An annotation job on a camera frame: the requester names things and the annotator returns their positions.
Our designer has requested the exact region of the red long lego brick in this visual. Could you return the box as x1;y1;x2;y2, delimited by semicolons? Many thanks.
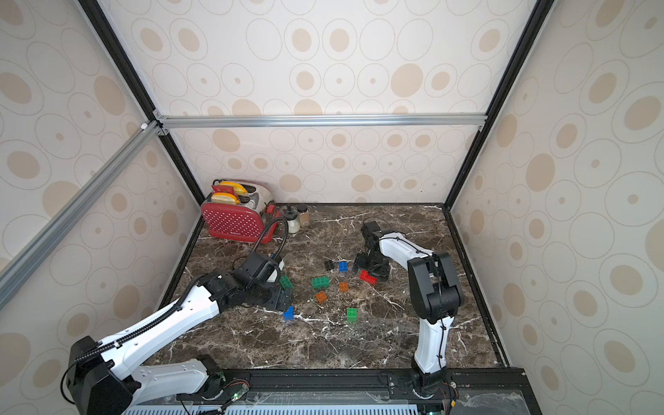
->
359;270;378;285

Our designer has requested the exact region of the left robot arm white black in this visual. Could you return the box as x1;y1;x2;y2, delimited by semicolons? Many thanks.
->
60;252;292;414

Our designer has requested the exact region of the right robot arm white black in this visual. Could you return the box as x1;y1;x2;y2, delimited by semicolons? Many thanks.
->
354;221;464;396

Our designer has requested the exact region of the green long lego brick left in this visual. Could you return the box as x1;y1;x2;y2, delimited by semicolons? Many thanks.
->
279;275;294;290

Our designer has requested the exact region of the green long lego brick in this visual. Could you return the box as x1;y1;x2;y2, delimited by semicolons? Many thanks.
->
279;275;294;290
311;276;330;290

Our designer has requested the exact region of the blue small lego brick front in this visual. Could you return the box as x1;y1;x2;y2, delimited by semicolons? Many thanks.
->
283;306;295;321

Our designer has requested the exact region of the green long lego brick centre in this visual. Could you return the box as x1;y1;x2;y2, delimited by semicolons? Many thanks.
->
311;276;330;290

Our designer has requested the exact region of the green small lego brick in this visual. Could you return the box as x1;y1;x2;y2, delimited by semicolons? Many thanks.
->
347;308;358;323

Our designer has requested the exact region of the red toy toaster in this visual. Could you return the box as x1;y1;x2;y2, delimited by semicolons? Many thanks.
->
202;181;279;243

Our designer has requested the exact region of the brown pepper shaker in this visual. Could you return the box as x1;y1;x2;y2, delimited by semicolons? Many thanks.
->
297;204;311;228

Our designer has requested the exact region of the white salt shaker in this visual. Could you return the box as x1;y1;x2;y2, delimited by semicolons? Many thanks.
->
283;205;301;234

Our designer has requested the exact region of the yellow toy toast slice front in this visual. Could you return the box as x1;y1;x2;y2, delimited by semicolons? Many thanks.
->
210;192;241;206

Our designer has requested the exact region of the yellow toy toast slice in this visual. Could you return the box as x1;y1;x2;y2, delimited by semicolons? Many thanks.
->
212;180;248;195
210;192;241;206

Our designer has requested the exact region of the yellow toy toast slice back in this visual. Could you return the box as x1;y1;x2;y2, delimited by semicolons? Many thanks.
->
212;180;248;195

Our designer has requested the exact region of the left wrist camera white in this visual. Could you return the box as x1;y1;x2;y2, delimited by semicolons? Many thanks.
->
266;259;285;284

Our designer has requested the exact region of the black left camera cable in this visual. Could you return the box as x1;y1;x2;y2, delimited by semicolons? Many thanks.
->
252;217;290;263

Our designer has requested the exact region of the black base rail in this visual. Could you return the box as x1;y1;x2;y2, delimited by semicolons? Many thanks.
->
128;368;541;414

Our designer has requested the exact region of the aluminium horizontal frame bar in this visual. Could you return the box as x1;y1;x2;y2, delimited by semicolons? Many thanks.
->
155;112;487;129

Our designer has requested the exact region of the aluminium left frame bar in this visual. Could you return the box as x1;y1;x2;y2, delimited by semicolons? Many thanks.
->
1;120;159;306

